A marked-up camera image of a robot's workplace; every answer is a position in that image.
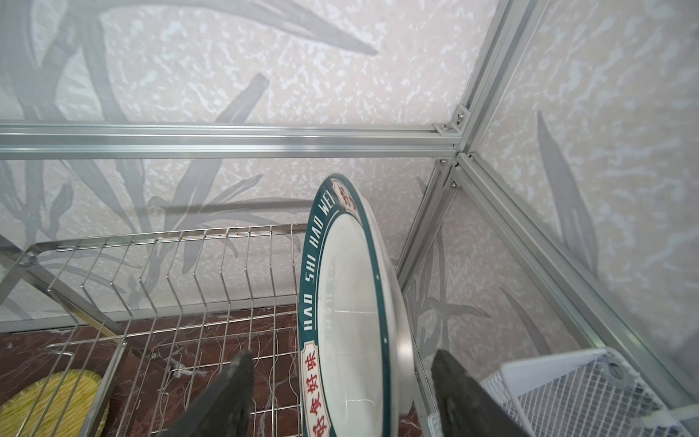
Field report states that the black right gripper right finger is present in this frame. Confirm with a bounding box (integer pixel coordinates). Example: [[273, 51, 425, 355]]
[[431, 350, 528, 437]]

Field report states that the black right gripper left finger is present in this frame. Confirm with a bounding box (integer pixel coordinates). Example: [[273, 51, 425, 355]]
[[162, 350, 255, 437]]

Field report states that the dark green rimmed white plate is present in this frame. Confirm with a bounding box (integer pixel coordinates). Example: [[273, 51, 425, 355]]
[[297, 173, 414, 436]]

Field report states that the steel dish rack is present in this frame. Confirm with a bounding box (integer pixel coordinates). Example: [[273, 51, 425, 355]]
[[1, 224, 306, 436]]

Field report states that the yellow green woven plate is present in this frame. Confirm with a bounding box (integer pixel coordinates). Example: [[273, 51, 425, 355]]
[[1, 370, 102, 436]]

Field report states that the white wire basket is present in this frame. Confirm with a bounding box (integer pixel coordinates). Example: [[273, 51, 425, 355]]
[[477, 348, 698, 436]]

